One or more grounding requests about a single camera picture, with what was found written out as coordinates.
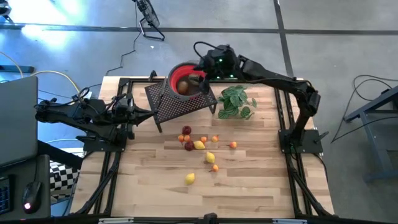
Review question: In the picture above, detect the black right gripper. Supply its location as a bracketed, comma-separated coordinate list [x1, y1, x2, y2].
[193, 44, 241, 95]

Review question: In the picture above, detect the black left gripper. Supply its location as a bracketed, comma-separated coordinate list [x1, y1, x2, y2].
[116, 97, 155, 128]

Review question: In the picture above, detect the red collapsible bowl grey rim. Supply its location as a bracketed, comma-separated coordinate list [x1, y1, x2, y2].
[167, 61, 208, 103]

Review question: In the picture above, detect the black perforated metal stand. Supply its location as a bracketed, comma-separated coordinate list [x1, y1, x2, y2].
[144, 79, 218, 134]

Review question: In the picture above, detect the artificial green leafy plant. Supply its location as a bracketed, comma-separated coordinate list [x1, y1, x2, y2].
[216, 84, 258, 121]

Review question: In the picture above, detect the grey power adapter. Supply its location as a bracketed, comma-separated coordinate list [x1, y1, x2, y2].
[72, 89, 93, 103]

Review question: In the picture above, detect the black floor fan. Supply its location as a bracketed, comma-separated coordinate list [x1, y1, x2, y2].
[132, 0, 166, 42]

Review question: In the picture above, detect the black white checkerboard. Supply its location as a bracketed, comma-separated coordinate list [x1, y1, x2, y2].
[49, 160, 81, 200]

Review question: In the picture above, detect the black operator desk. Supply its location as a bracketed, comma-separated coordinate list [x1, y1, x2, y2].
[0, 154, 52, 222]

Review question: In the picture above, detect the grey laptop lid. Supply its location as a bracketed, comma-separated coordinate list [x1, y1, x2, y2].
[0, 75, 39, 168]

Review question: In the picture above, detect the black computer mouse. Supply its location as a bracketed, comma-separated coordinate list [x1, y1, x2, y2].
[21, 180, 42, 215]

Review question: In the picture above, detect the black keyboard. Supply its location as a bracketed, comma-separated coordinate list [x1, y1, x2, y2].
[0, 175, 14, 216]

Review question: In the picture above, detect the black chair base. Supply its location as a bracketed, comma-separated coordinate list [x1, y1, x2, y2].
[0, 0, 14, 24]

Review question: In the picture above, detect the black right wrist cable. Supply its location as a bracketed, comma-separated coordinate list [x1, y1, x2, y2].
[192, 40, 220, 62]

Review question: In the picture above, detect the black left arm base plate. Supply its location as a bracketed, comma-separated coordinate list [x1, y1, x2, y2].
[76, 129, 129, 153]

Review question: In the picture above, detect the black fan cable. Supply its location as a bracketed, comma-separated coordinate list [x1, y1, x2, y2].
[105, 6, 140, 76]

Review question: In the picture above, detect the black aluminium table frame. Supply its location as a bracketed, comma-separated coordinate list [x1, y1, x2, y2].
[70, 76, 336, 218]

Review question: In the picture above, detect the yellow floor cable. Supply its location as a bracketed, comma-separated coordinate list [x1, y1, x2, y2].
[29, 70, 82, 94]

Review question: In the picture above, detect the silver aluminium bracket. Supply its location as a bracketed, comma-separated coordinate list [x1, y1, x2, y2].
[98, 217, 135, 224]
[272, 218, 309, 224]

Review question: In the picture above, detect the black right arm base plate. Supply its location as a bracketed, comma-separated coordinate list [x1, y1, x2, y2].
[278, 129, 324, 154]

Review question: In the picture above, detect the beige floor cable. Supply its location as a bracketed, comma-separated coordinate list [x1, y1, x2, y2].
[0, 50, 25, 78]

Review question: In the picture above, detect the grey metal table frame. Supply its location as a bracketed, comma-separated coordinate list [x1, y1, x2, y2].
[343, 85, 398, 184]

